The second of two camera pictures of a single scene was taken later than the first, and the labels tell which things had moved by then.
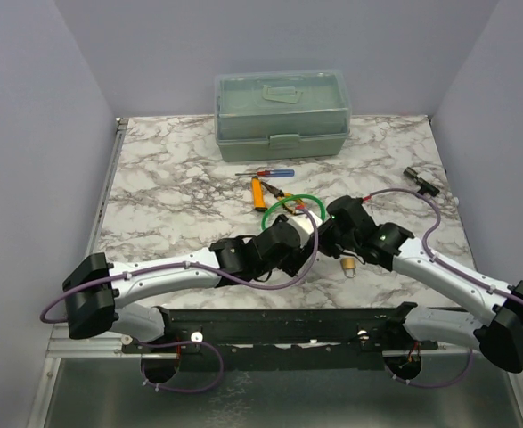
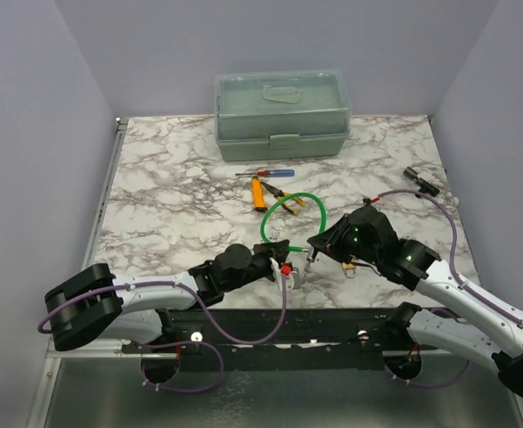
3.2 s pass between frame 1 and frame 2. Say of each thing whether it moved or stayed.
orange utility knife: stayed
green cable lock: stayed
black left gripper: moved
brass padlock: stayed
